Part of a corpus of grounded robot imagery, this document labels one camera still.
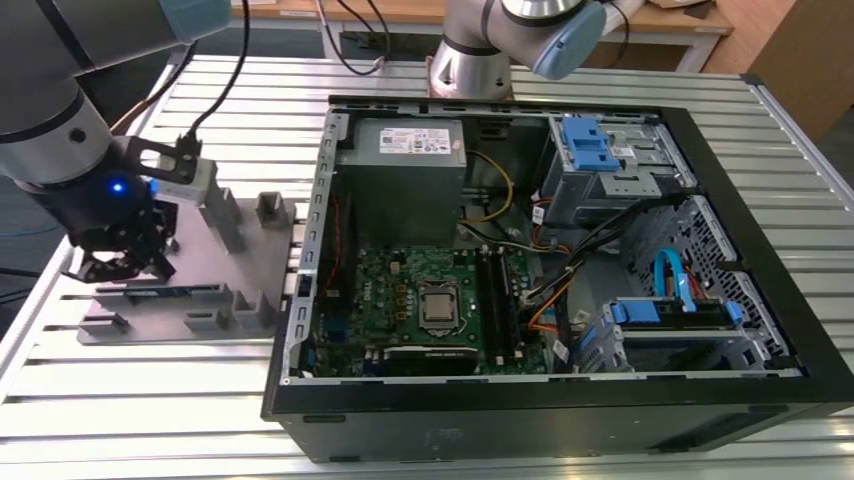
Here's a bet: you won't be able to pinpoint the long wooden desk white legs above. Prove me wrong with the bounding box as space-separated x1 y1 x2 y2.
230 0 448 61

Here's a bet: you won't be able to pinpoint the blue floor cable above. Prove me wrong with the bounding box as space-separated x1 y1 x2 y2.
0 219 65 239

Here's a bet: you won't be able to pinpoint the brown wooden cabinet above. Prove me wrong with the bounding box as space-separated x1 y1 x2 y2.
703 0 854 146

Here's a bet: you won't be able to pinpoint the grey power supply unit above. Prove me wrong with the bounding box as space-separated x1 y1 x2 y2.
336 117 468 246

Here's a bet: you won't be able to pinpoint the orange wire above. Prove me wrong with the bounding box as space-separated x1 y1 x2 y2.
528 294 568 334

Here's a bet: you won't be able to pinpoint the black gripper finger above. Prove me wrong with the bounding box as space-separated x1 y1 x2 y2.
129 199 180 281
60 227 139 285

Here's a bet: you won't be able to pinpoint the metal drive cage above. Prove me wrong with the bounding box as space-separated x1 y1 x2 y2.
539 117 699 229

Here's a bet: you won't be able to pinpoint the hard disk in blue carrier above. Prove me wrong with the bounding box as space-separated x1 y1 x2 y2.
612 298 746 331

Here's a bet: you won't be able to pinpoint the silver CPU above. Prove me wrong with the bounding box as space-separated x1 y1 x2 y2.
420 293 459 321

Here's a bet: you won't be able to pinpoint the yellow wire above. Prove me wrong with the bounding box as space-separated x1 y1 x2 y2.
466 149 515 224

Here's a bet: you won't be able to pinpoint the red wire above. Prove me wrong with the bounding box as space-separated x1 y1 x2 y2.
330 194 348 296

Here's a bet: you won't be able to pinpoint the CPU socket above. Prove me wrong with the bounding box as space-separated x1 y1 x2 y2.
414 280 467 335

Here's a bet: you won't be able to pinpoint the black RAM slot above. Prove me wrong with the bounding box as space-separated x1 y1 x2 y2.
478 247 503 365

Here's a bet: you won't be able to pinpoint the black cable bundle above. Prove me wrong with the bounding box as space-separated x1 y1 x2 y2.
526 197 689 301

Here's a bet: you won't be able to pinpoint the black open PC case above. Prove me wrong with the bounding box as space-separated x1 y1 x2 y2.
259 93 854 464

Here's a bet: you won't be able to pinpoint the grey parts rack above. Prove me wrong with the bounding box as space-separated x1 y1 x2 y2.
76 172 299 347

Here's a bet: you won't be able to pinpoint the small wooden desk white frame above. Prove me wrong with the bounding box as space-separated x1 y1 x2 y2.
599 0 735 74

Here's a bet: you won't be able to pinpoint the green RAM stick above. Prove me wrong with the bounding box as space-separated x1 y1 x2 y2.
123 283 226 301

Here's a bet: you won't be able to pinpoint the metal disk bay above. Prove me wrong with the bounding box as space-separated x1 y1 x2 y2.
576 299 793 374

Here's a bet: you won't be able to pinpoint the black graphics card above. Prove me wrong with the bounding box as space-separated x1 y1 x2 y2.
383 344 482 376

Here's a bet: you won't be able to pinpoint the black camera cable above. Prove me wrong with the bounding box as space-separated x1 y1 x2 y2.
177 0 252 151

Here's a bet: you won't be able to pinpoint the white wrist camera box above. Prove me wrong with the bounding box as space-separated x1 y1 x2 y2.
136 137 219 207

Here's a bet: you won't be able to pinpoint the blue flat wire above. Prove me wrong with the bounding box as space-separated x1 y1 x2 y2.
653 248 699 314

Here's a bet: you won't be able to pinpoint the green motherboard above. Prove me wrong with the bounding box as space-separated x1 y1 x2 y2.
312 244 559 376

